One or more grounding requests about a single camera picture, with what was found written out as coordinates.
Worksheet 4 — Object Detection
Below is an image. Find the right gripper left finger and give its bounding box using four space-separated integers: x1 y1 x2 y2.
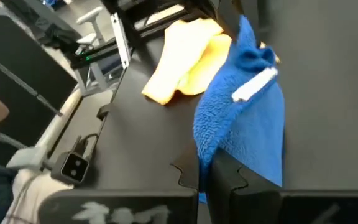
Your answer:
37 143 200 224

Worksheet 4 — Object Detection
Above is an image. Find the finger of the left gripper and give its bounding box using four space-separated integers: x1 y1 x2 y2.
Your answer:
211 0 242 40

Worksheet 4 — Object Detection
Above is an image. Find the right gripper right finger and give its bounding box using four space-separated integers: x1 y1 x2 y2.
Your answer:
206 149 358 224

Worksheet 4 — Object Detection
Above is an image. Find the blue microfiber towel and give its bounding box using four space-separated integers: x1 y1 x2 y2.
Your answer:
193 14 286 205

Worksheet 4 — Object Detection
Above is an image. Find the orange microfiber towel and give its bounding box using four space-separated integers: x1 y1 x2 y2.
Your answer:
140 17 233 106

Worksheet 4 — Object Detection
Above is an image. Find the person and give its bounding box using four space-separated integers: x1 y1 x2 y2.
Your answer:
0 157 74 224

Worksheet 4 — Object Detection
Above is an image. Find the black flat panel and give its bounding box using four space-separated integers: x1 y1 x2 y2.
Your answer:
0 0 79 147

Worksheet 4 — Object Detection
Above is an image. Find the small black table camera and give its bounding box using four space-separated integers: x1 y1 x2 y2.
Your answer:
50 151 90 185

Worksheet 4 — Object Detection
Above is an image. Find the grey metal handle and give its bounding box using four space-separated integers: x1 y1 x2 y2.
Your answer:
0 126 57 172

